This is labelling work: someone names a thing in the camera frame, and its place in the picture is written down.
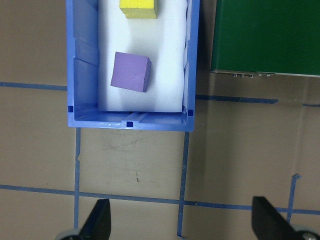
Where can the purple block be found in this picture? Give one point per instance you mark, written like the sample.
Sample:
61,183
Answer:
130,72

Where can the yellow block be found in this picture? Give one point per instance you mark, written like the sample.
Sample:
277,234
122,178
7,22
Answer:
137,10

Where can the blue plastic storage bin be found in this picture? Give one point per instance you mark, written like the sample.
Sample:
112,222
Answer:
82,75

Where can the green conveyor belt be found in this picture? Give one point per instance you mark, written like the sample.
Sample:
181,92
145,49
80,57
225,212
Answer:
262,37

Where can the white foam pad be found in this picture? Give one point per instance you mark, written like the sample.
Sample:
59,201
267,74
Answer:
165,50

